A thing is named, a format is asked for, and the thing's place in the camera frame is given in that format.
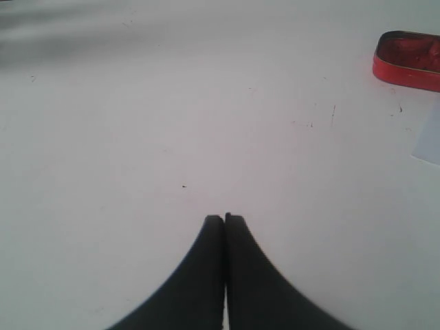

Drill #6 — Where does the white paper sheet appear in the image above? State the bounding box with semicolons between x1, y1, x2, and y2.
412;107;440;165

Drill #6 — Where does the red ink tin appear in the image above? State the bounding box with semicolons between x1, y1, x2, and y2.
372;30;439;92

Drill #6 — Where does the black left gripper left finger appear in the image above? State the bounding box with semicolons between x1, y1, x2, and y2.
111;215;225;330

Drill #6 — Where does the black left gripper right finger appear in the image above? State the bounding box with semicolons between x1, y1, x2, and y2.
225;213;349;330

